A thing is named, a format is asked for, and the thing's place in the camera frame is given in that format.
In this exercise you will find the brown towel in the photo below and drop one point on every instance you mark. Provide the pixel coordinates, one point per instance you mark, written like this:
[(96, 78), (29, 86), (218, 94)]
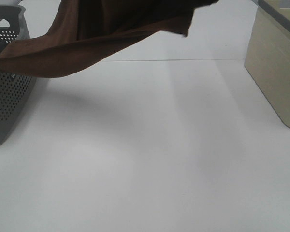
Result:
[(86, 31)]

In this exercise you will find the grey perforated laundry basket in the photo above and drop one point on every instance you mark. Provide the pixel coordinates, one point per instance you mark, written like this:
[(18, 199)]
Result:
[(15, 89)]

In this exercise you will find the beige plastic storage basket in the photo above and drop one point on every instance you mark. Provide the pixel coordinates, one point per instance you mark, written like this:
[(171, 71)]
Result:
[(268, 55)]

